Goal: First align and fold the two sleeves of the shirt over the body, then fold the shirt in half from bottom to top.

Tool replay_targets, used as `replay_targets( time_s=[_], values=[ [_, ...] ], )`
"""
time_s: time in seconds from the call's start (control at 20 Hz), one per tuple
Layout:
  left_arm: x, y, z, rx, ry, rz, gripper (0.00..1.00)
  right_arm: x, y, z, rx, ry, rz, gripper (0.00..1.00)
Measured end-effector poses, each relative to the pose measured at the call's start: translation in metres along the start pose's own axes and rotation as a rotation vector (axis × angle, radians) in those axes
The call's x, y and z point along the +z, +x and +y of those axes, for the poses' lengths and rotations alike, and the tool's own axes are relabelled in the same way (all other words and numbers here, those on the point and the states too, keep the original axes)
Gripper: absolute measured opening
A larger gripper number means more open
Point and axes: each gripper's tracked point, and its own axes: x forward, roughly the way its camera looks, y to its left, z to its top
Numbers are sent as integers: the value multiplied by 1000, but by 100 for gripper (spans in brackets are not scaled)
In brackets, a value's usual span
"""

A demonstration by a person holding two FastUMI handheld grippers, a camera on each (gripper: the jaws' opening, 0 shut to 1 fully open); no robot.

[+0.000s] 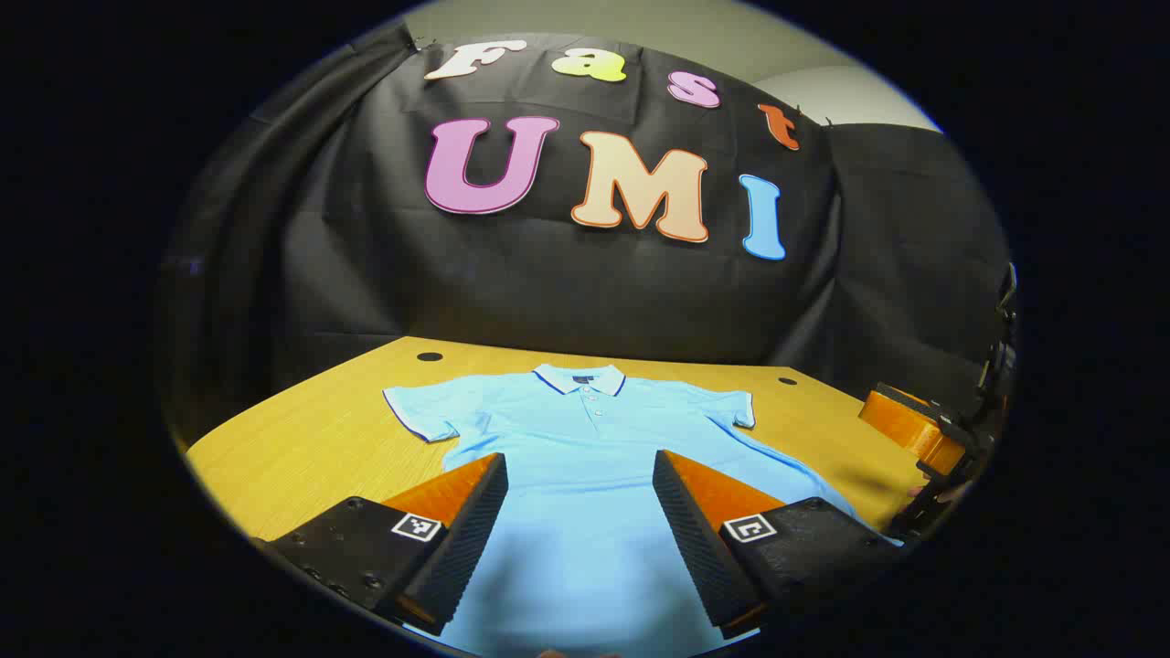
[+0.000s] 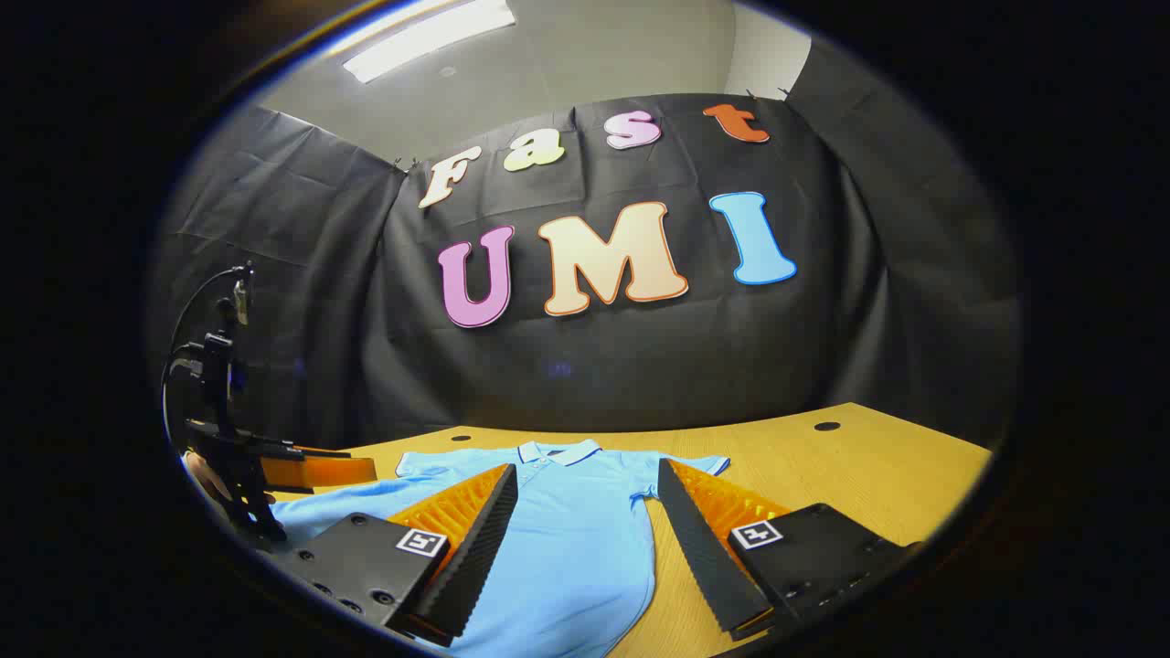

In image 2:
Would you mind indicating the light blue T-shirt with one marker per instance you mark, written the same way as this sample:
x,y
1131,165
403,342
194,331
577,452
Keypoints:
x,y
576,530

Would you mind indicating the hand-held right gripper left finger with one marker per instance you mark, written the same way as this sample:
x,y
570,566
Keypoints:
x,y
480,548

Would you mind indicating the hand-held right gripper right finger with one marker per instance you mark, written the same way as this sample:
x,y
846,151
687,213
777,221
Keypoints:
x,y
704,548

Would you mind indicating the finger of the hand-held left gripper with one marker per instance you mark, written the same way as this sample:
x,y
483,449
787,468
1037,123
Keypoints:
x,y
320,471

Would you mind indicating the white ceiling light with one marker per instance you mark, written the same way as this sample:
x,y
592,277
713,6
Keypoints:
x,y
430,37

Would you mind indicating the black backdrop cloth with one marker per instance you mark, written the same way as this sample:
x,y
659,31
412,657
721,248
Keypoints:
x,y
594,366

